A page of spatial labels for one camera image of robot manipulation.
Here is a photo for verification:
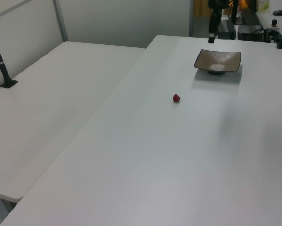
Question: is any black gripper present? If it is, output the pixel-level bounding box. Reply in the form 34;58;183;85
208;0;231;44

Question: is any square brown ceramic plate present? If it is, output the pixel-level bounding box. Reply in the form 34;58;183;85
193;49;242;75

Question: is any black power adapter box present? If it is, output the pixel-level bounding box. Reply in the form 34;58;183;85
218;19;237;40

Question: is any black monitor stand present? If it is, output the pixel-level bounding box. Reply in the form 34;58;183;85
231;0;241;24

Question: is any black electronics box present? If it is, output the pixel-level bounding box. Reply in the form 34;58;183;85
237;24;265;42

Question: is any green and white carton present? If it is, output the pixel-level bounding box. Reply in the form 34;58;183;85
257;0;271;12

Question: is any grey metal partition post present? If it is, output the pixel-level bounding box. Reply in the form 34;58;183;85
188;0;194;37
52;0;69;43

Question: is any black camera pole with base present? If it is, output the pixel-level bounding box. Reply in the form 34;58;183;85
0;23;19;89

